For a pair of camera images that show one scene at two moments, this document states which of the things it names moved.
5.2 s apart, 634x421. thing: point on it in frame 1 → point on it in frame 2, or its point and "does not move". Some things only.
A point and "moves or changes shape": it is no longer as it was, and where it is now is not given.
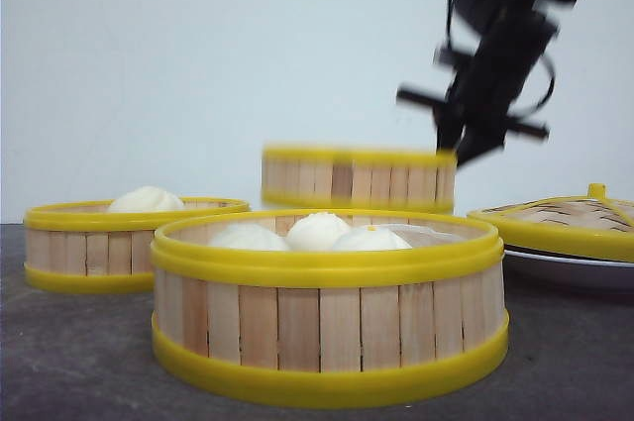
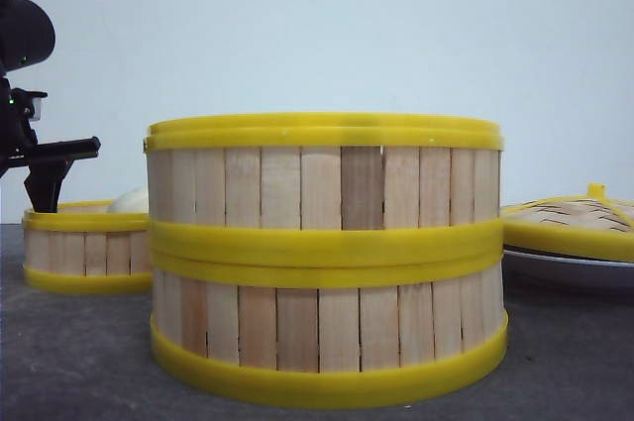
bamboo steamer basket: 350,178 moves or changes shape
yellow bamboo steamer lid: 593,225 does not move
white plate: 535,273 does not move
